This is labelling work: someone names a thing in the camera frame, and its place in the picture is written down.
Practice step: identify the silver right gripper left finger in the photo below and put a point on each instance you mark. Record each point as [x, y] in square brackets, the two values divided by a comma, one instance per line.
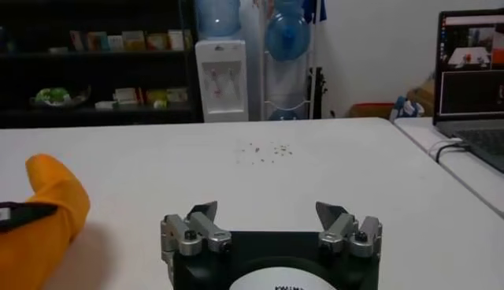
[214, 235]

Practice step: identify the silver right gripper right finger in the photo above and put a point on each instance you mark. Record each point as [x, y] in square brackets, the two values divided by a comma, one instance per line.
[334, 235]

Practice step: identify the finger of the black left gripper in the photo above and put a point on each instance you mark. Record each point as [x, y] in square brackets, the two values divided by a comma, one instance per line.
[27, 213]

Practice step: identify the orange t-shirt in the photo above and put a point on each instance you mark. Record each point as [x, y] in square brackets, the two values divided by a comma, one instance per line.
[47, 232]

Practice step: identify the scattered grey crumbs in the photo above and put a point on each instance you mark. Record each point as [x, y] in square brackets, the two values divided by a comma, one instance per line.
[267, 151]

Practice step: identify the bowl of green items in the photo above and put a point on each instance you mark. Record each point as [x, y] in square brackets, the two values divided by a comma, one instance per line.
[57, 96]

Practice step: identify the red-rimmed cardboard box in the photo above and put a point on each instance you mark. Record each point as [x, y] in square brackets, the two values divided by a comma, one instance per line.
[372, 111]

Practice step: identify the blue water jug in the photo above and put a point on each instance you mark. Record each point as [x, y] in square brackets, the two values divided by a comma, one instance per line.
[283, 115]
[288, 37]
[289, 4]

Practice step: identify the white water dispenser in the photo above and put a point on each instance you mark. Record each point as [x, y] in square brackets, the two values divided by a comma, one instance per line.
[220, 102]

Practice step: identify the flat white medicine box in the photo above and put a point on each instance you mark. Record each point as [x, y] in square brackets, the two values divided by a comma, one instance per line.
[106, 105]

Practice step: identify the white side table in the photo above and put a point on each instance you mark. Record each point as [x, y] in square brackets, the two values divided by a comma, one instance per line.
[429, 140]

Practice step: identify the light green packet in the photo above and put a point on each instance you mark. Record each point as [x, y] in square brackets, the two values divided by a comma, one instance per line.
[160, 104]

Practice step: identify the black tripod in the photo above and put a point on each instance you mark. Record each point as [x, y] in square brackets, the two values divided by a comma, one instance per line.
[317, 92]

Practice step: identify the yellow white box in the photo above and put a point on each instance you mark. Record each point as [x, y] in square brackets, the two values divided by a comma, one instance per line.
[176, 95]

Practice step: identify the blue and white package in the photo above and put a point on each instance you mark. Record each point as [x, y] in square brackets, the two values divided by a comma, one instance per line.
[407, 108]

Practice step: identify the green yellow box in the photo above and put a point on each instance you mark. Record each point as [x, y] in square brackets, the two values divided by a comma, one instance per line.
[156, 95]

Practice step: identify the red and white box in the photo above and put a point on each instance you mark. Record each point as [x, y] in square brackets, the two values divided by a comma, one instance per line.
[128, 95]

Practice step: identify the black shelf unit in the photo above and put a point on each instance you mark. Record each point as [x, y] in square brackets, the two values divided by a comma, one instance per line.
[98, 71]

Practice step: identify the large brown cardboard box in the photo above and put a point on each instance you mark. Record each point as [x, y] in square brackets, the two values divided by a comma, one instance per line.
[421, 96]

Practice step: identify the narrow white medicine box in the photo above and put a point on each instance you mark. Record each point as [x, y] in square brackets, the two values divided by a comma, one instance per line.
[77, 40]

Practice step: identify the green white medicine box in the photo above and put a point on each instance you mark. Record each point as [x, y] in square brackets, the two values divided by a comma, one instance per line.
[97, 41]

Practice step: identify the grey laptop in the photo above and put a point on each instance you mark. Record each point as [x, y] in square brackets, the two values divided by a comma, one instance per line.
[470, 90]

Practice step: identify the cream medicine box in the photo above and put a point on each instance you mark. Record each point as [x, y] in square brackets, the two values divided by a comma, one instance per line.
[176, 39]

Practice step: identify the orange white medicine box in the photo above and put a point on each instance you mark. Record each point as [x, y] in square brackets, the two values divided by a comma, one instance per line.
[157, 42]

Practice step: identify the yellow medicine box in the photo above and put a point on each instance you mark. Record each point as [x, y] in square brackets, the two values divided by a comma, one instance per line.
[134, 40]

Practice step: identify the labelled blue water bottle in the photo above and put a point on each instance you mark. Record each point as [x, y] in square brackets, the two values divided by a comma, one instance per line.
[218, 17]

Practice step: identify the dark blue hanging cloth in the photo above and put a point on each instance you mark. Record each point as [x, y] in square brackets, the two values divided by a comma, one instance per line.
[315, 10]

